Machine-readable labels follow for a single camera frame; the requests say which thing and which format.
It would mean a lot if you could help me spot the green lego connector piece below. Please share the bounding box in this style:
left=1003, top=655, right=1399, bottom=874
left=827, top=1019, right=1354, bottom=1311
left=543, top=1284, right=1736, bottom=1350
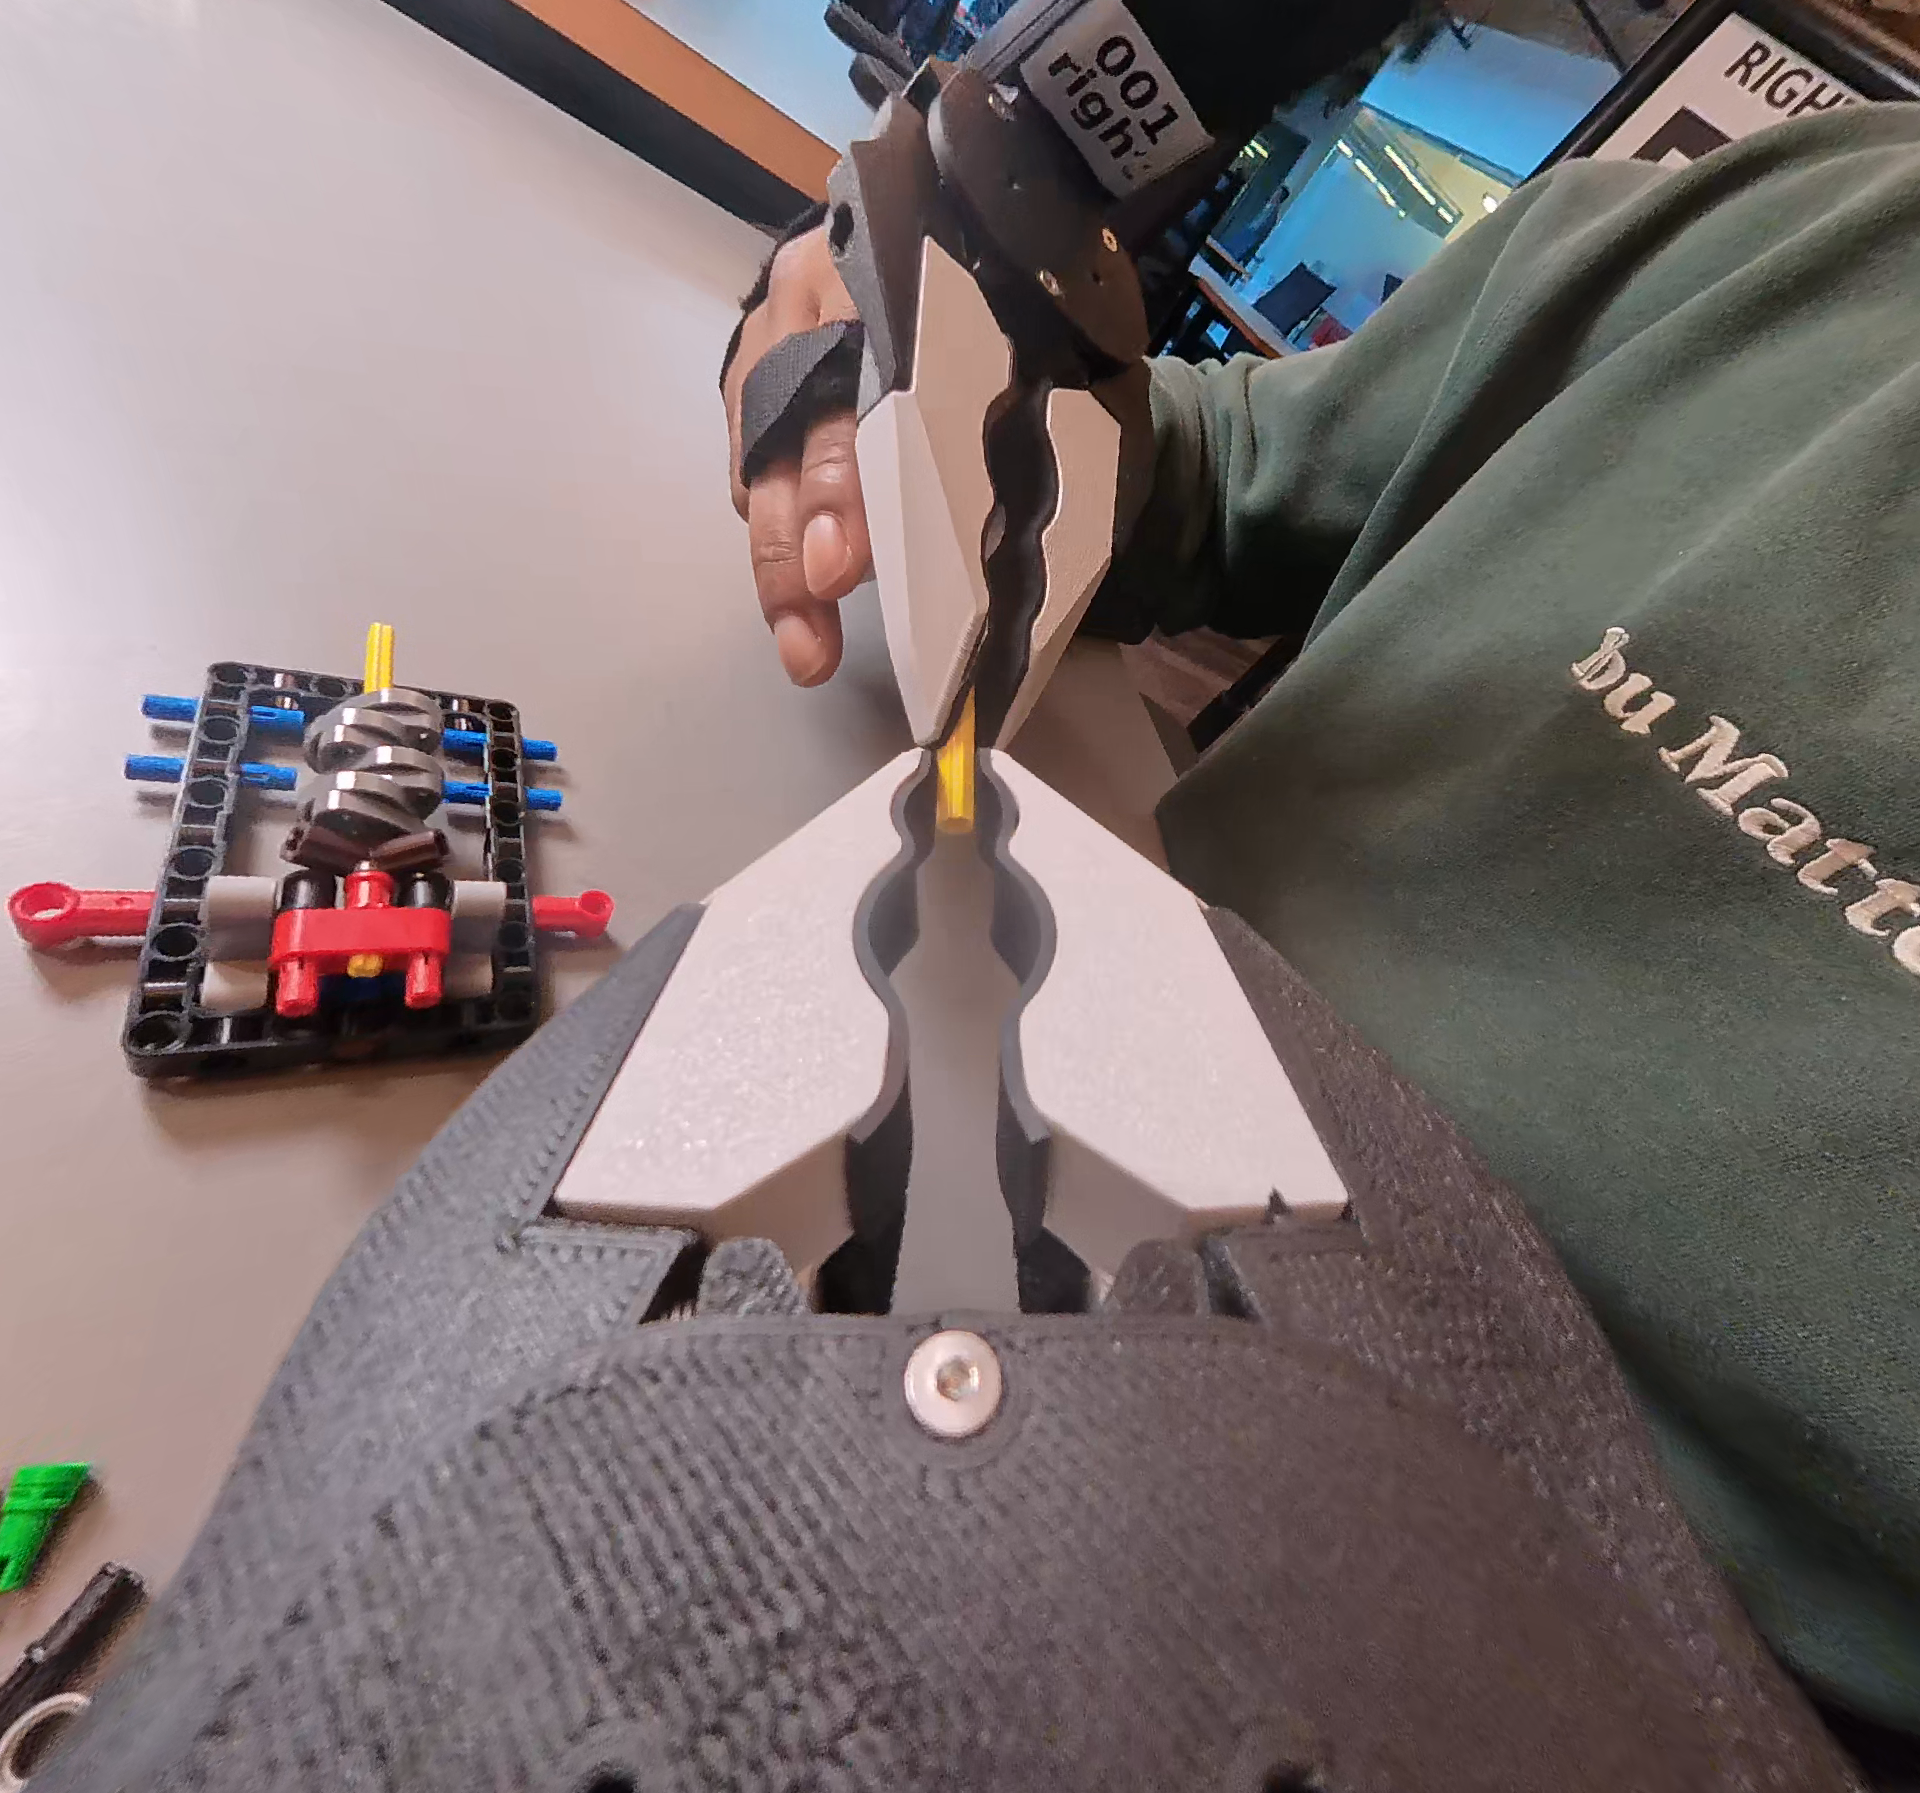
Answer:
left=0, top=1460, right=96, bottom=1596

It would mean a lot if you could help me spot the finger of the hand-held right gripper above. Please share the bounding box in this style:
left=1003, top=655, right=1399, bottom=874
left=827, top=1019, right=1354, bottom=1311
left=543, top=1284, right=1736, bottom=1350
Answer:
left=974, top=376, right=1128, bottom=759
left=855, top=236, right=1037, bottom=750

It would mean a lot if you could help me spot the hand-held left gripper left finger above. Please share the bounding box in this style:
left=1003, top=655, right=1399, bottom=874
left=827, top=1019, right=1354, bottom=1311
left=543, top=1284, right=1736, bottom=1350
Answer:
left=551, top=750, right=921, bottom=1317

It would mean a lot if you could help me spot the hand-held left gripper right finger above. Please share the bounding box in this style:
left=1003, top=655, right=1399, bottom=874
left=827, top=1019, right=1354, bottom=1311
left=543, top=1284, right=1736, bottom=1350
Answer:
left=982, top=752, right=1348, bottom=1317

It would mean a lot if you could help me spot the orange-edged table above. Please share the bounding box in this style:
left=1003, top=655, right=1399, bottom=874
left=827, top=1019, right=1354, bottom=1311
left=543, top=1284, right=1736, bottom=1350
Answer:
left=224, top=0, right=962, bottom=236

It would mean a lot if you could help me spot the person's right hand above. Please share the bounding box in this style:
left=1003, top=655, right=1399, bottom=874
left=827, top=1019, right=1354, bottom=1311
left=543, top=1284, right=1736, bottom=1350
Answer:
left=718, top=215, right=880, bottom=692

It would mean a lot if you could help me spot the person's right forearm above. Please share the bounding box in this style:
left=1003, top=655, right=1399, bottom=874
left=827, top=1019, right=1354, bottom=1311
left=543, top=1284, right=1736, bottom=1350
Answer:
left=1094, top=100, right=1920, bottom=658

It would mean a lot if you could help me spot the black framed white sign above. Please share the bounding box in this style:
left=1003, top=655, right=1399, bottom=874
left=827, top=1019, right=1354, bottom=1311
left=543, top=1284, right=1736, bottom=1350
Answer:
left=1538, top=0, right=1920, bottom=176

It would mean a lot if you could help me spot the black lego pin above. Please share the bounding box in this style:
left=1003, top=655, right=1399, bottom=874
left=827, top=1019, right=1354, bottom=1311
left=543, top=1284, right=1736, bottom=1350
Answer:
left=0, top=1565, right=145, bottom=1711

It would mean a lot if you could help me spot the black frame lego engine assembly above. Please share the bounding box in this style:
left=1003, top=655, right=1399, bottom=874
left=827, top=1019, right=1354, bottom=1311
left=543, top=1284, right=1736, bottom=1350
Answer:
left=7, top=621, right=617, bottom=1084

